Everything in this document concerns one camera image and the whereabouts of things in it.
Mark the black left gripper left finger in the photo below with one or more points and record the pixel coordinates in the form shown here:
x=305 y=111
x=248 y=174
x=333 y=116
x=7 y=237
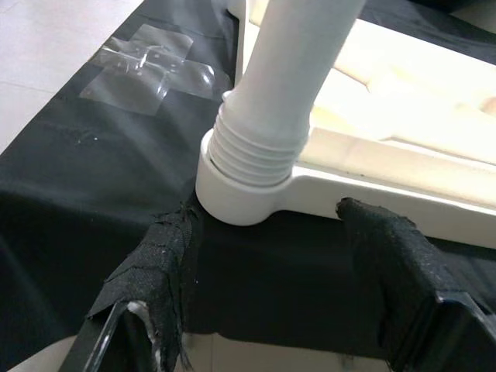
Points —
x=147 y=294

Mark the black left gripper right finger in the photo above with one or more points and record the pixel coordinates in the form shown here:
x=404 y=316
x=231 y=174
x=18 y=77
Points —
x=407 y=294

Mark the white children table top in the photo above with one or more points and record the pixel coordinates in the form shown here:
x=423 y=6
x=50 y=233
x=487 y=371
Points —
x=387 y=155

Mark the white plastic table leg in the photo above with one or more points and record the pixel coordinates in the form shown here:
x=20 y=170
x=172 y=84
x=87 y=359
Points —
x=286 y=77

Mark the black tablecloth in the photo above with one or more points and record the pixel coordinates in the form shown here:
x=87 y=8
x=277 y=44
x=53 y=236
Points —
x=97 y=186

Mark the crumpled clear tape piece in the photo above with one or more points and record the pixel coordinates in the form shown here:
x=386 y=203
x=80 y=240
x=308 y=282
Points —
x=131 y=85

